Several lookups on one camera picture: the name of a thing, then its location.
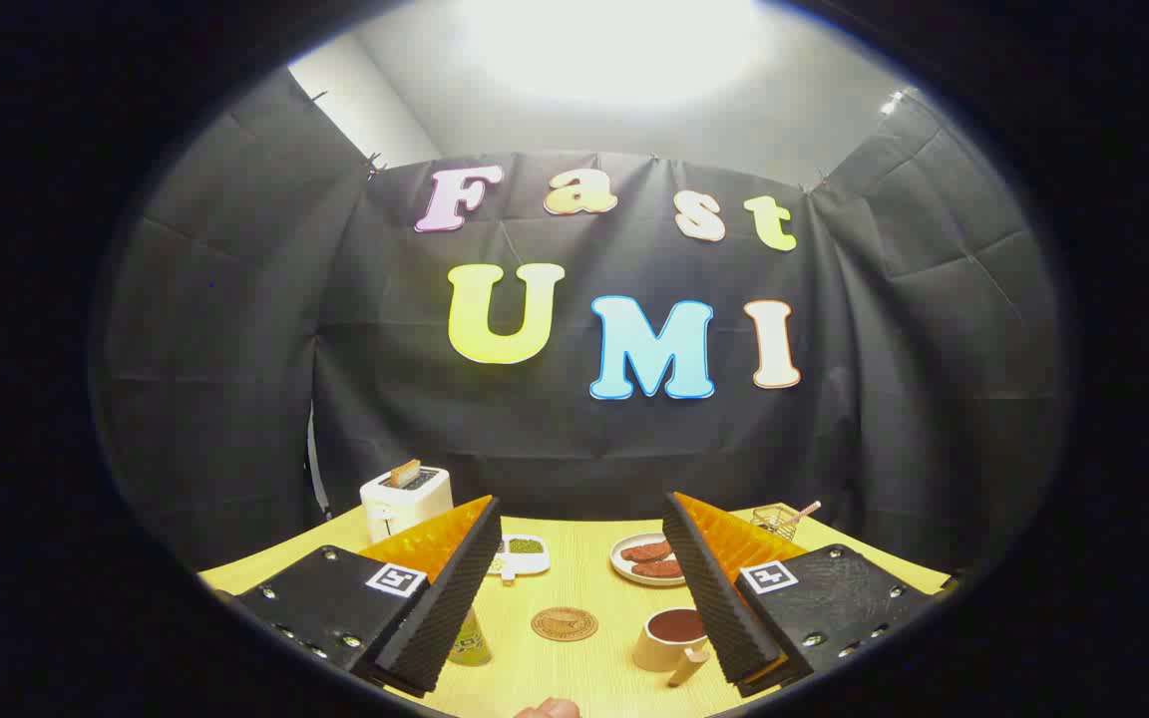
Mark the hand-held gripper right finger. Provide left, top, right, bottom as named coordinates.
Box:
left=662, top=491, right=940, bottom=697

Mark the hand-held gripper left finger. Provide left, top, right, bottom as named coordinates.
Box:
left=220, top=495, right=503, bottom=697

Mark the silver green juice bottle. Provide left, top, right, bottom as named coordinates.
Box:
left=448, top=606, right=493, bottom=667

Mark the beige cup with wooden handle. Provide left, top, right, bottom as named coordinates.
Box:
left=632, top=607, right=712, bottom=687

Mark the round cork coaster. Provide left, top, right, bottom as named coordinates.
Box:
left=531, top=606, right=599, bottom=642

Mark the white divided bean dish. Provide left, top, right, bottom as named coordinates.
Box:
left=488, top=535, right=552, bottom=584

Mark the white oval plate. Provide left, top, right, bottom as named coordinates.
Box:
left=610, top=532, right=687, bottom=586

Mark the white toaster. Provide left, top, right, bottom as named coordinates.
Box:
left=360, top=467, right=454, bottom=544

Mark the light wooden table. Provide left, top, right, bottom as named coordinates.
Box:
left=197, top=504, right=953, bottom=718

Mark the black backdrop cloth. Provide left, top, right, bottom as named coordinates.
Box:
left=96, top=70, right=1069, bottom=574

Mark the wire mesh holder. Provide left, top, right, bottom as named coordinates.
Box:
left=751, top=505, right=801, bottom=541

